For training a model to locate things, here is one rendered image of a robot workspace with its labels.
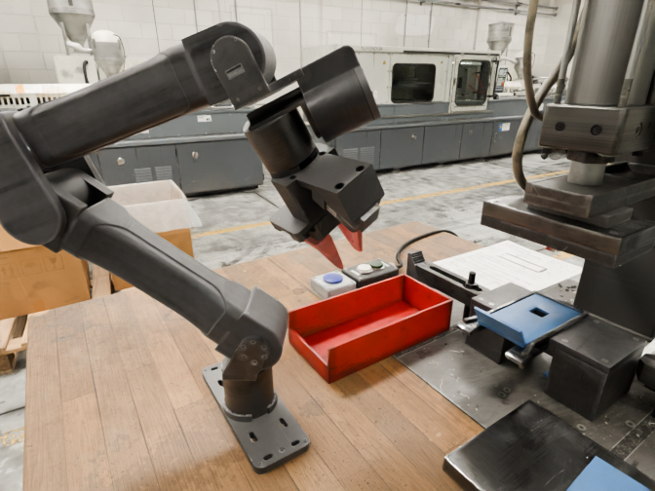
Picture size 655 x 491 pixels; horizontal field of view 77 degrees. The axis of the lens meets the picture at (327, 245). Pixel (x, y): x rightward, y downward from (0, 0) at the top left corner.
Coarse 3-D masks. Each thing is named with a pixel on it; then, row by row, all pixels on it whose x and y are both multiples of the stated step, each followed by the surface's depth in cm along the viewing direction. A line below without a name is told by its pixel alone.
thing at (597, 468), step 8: (592, 464) 44; (600, 464) 44; (608, 464) 44; (584, 472) 43; (592, 472) 43; (600, 472) 43; (608, 472) 43; (616, 472) 43; (576, 480) 42; (584, 480) 42; (592, 480) 42; (600, 480) 42; (608, 480) 42; (616, 480) 42; (624, 480) 42; (632, 480) 42; (568, 488) 41; (576, 488) 41; (584, 488) 41; (592, 488) 41; (600, 488) 41; (608, 488) 41; (616, 488) 41; (624, 488) 41; (632, 488) 41; (640, 488) 41
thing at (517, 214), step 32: (576, 160) 50; (544, 192) 50; (576, 192) 47; (608, 192) 47; (640, 192) 52; (512, 224) 56; (544, 224) 52; (576, 224) 49; (608, 224) 48; (640, 224) 49; (608, 256) 46
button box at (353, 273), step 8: (432, 232) 114; (440, 232) 116; (448, 232) 118; (408, 240) 108; (416, 240) 110; (400, 248) 102; (360, 264) 89; (368, 264) 88; (384, 264) 89; (392, 264) 90; (400, 264) 92; (344, 272) 86; (352, 272) 85; (360, 272) 85; (368, 272) 84; (376, 272) 85; (384, 272) 85; (392, 272) 86; (360, 280) 82; (368, 280) 83; (376, 280) 84
